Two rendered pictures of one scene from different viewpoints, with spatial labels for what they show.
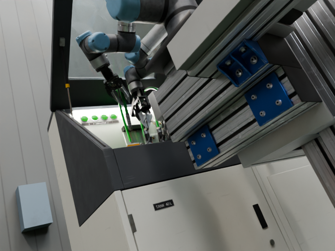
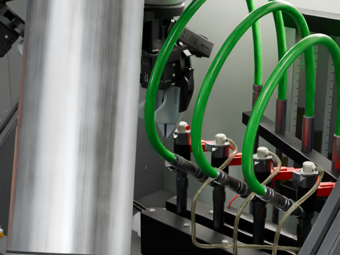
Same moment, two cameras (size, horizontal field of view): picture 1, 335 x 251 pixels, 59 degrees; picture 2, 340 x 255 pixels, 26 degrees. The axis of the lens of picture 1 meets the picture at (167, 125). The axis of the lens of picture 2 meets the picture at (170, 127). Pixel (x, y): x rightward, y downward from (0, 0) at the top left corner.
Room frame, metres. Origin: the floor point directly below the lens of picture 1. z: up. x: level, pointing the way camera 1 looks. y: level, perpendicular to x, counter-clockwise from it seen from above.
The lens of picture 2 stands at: (1.19, -0.97, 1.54)
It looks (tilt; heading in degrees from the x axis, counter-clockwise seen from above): 20 degrees down; 78
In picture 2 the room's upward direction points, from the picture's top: straight up
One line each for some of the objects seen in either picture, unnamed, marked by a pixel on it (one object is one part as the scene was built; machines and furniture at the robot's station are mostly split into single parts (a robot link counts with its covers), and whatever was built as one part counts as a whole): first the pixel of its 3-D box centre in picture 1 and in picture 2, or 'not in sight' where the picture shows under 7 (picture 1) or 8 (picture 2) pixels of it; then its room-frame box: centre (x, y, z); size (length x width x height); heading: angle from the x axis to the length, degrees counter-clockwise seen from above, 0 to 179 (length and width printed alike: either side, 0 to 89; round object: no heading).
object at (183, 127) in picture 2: not in sight; (182, 131); (1.43, 0.12, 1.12); 0.02 x 0.02 x 0.03
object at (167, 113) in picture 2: (149, 118); (166, 114); (1.39, 0.07, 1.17); 0.06 x 0.03 x 0.09; 35
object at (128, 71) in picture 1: (132, 76); not in sight; (1.39, 0.09, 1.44); 0.09 x 0.08 x 0.11; 73
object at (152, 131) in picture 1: (159, 135); not in sight; (1.78, 0.07, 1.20); 0.13 x 0.03 x 0.31; 125
